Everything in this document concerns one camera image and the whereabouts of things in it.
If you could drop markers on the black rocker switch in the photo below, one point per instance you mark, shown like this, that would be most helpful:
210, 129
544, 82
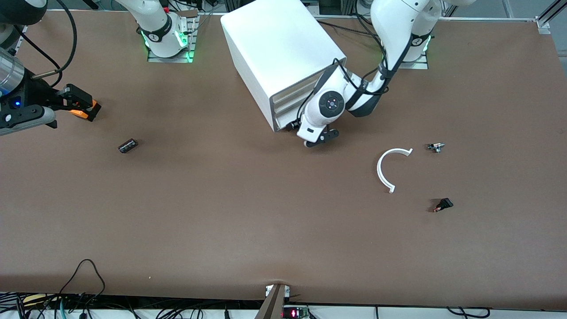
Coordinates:
445, 204

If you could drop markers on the black cylindrical capacitor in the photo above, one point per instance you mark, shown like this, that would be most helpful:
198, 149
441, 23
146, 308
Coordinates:
128, 145

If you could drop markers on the white curved plastic arc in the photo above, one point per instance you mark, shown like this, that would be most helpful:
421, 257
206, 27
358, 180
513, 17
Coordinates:
378, 170

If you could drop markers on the aluminium corner bracket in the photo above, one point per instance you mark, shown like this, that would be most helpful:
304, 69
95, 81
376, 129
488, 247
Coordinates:
544, 24

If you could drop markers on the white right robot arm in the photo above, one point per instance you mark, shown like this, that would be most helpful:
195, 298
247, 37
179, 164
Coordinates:
155, 20

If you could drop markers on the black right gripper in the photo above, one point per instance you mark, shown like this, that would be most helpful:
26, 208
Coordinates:
36, 94

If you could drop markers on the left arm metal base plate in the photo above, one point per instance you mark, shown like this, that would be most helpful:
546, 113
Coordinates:
416, 65

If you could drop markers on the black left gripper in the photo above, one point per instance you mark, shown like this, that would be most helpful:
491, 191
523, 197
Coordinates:
293, 126

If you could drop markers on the white drawer cabinet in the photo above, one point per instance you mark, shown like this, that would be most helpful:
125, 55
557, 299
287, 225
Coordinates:
274, 44

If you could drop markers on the device with red display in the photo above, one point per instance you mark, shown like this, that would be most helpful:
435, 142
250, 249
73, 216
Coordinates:
295, 313

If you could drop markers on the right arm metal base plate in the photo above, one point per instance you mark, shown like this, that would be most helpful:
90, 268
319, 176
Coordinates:
170, 59

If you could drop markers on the small silver metal connector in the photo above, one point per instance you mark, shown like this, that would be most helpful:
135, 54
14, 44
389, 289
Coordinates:
436, 146

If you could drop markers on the grey camera mounting post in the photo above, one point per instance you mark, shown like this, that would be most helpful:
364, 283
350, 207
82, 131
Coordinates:
274, 305

